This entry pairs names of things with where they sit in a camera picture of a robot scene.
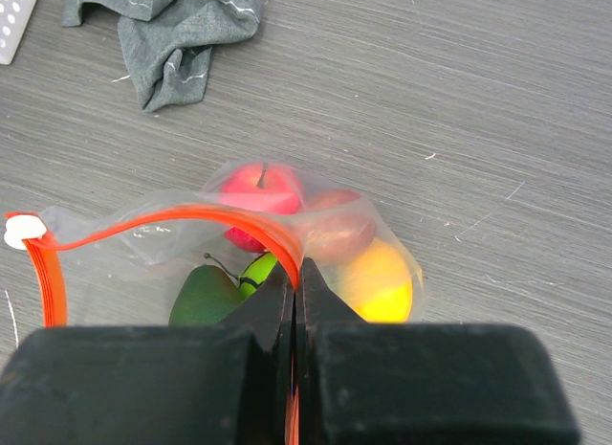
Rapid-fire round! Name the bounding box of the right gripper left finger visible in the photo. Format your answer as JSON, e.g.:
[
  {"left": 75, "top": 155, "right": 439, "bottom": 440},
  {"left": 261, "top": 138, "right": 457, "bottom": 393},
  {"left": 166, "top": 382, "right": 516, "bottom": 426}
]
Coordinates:
[{"left": 1, "top": 267, "right": 294, "bottom": 444}]

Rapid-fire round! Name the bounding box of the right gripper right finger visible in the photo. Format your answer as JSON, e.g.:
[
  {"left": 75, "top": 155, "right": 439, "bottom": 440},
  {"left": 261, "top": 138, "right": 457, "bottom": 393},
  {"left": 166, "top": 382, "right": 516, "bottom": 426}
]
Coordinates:
[{"left": 294, "top": 259, "right": 581, "bottom": 444}]

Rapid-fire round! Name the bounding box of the dark green avocado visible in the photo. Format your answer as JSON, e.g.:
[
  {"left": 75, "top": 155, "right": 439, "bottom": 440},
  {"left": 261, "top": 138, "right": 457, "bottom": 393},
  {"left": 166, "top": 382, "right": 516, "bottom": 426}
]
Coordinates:
[{"left": 168, "top": 264, "right": 243, "bottom": 325}]

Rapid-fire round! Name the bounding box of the yellow lemon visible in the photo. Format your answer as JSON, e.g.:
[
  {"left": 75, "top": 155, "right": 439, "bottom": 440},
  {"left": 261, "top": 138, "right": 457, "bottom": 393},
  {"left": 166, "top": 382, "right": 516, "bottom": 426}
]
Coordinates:
[{"left": 336, "top": 238, "right": 413, "bottom": 323}]

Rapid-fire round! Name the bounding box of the clear zip top bag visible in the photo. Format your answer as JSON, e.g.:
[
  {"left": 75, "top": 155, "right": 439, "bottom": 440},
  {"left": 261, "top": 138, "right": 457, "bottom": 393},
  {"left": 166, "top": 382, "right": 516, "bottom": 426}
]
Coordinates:
[{"left": 4, "top": 160, "right": 429, "bottom": 327}]

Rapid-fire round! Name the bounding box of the brown passion fruit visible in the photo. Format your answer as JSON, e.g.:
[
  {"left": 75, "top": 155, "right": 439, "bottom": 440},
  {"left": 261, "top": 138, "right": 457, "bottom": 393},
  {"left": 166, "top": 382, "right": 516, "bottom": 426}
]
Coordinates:
[{"left": 300, "top": 189, "right": 377, "bottom": 266}]

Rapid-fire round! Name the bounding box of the red apple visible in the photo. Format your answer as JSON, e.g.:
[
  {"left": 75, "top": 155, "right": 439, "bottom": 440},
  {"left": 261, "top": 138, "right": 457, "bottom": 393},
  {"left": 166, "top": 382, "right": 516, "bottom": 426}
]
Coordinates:
[{"left": 217, "top": 161, "right": 307, "bottom": 254}]

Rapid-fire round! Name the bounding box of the grey crumpled cloth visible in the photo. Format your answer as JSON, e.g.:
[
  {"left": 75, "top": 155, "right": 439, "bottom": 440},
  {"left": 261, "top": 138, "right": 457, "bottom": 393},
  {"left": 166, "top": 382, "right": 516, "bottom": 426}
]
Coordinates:
[{"left": 62, "top": 0, "right": 263, "bottom": 112}]

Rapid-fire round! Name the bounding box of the white perforated plastic basket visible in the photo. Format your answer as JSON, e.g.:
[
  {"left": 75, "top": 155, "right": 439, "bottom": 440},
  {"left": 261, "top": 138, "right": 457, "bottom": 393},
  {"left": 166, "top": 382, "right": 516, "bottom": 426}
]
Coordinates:
[{"left": 0, "top": 0, "right": 37, "bottom": 65}]

